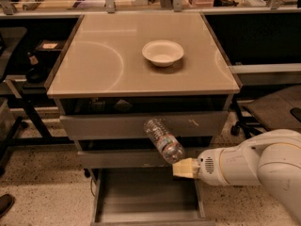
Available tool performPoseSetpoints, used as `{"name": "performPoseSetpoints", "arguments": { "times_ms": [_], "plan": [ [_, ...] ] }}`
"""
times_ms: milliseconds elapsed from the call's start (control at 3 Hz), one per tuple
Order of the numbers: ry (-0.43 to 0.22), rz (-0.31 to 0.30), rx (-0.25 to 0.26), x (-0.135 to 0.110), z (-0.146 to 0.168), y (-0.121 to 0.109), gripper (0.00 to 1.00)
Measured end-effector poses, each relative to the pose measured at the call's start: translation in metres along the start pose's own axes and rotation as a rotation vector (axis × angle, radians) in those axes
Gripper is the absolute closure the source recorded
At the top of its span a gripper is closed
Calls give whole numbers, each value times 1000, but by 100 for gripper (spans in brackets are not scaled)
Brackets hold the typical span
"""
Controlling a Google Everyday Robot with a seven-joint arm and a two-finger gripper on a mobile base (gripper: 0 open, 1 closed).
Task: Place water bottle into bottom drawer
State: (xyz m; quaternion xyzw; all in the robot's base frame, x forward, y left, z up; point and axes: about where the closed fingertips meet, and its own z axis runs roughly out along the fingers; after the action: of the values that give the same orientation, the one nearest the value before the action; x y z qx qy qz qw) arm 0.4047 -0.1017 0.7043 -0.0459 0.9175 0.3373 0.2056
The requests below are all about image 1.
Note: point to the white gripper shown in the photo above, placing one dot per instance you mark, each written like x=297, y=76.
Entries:
x=208, y=167

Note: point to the clear plastic water bottle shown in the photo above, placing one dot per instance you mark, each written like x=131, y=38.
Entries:
x=164, y=141

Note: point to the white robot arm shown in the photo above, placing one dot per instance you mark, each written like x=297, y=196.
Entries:
x=271, y=160

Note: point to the grey top drawer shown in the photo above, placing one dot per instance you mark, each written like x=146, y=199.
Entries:
x=124, y=126

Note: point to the open grey bottom drawer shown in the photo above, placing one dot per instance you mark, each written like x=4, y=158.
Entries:
x=146, y=197

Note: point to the grey middle drawer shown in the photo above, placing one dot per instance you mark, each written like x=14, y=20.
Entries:
x=110, y=159

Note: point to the grey drawer cabinet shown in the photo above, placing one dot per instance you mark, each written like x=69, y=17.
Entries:
x=104, y=72

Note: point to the dark bottle under desk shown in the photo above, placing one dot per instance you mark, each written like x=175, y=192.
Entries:
x=38, y=71

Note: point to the black office chair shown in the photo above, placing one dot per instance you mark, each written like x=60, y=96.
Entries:
x=278, y=110

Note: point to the white paper bowl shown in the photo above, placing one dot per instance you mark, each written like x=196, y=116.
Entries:
x=162, y=53

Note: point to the dark shoe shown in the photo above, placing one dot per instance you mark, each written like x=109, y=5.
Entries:
x=6, y=201

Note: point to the black box with label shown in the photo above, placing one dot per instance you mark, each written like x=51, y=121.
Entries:
x=50, y=45

